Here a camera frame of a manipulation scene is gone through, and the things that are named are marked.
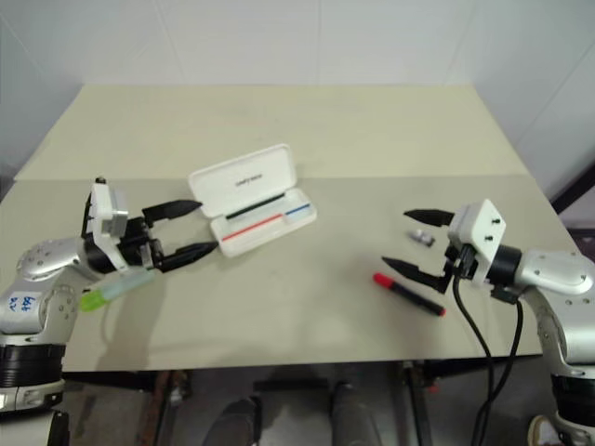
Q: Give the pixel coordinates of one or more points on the green capped translucent highlighter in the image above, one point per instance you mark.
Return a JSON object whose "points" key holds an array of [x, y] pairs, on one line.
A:
{"points": [[118, 290]]}

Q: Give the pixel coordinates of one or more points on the red capped black marker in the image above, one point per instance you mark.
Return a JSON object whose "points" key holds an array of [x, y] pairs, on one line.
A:
{"points": [[409, 295]]}

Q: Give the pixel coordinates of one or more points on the white shoe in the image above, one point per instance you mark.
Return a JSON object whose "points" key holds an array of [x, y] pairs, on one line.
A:
{"points": [[541, 429]]}

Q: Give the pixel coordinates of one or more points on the metal table leg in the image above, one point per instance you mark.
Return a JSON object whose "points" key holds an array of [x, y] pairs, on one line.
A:
{"points": [[416, 399], [167, 404]]}

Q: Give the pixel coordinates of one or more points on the black metal frame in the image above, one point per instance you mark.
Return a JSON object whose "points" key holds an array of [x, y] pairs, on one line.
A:
{"points": [[574, 186]]}

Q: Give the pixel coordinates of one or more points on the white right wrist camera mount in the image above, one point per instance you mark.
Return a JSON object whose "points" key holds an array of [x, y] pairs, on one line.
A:
{"points": [[479, 232]]}

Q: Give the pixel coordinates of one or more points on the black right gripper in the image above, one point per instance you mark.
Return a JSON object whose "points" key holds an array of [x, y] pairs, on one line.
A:
{"points": [[462, 265]]}

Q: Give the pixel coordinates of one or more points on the small grey metal sharpener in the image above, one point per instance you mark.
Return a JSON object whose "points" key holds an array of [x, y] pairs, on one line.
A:
{"points": [[422, 237]]}

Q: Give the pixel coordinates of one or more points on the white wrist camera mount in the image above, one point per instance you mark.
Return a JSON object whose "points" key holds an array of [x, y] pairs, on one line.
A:
{"points": [[103, 204], [479, 232]]}

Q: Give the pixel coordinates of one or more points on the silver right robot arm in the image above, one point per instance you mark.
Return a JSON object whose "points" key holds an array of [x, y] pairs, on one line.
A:
{"points": [[555, 274]]}

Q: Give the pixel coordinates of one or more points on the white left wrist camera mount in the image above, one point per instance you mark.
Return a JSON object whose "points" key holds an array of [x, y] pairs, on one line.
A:
{"points": [[103, 204]]}

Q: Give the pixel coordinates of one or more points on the black crossbar under table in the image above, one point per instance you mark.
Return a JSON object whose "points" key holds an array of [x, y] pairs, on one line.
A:
{"points": [[290, 384]]}

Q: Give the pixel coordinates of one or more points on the white open pencil case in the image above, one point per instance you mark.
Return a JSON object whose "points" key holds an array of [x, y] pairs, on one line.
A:
{"points": [[251, 186]]}

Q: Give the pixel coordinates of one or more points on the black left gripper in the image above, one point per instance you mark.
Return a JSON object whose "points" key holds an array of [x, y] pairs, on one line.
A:
{"points": [[137, 239]]}

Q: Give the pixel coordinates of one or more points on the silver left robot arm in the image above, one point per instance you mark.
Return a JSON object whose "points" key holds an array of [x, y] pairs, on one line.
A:
{"points": [[44, 260]]}

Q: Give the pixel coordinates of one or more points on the dark rounded shape under table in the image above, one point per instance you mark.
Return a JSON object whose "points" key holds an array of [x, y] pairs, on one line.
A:
{"points": [[239, 423], [351, 415]]}

